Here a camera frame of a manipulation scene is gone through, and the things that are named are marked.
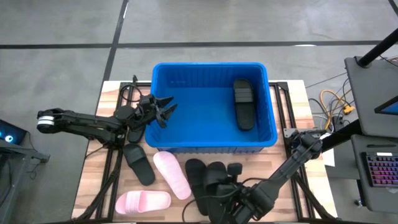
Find grey side table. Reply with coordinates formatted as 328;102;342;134
344;55;398;139

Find backlit computer keyboard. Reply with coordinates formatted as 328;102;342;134
361;151;398;188

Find silver metal bracket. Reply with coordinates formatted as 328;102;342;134
282;127;301;139

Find black aluminium rail frame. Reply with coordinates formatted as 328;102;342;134
72;74;156;222
269;80;338;222

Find grey keyboard desk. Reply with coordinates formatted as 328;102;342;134
350;133;398;215

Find black metal pole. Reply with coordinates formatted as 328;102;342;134
356;27;398;68

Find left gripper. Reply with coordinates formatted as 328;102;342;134
136;95;178;129

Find black metal stand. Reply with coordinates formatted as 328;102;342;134
0;139;51;224

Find blue plastic bin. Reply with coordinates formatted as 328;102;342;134
144;62;279;155

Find pink slide sandal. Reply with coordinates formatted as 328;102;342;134
152;151;192;200
114;190;172;215

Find white floor cable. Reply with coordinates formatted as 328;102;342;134
312;113;331;125

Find black diagonal beam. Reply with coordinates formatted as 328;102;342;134
319;119;366;153

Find black tablet blue screen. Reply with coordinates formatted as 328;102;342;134
374;95;398;116

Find orange cable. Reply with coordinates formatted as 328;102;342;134
320;89;355;131

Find computer with blue light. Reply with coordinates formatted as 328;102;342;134
0;119;28;146

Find white paper sheet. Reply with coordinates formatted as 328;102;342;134
322;133;336;168

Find black floor cable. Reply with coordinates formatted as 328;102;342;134
305;72;348;89

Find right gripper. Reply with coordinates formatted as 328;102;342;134
217;162;257;224

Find small black slide sandal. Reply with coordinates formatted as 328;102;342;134
126;124;146;144
122;142;156;187

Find large black slide sandal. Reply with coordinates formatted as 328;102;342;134
185;158;212;216
203;161;231;218
233;78;256;131

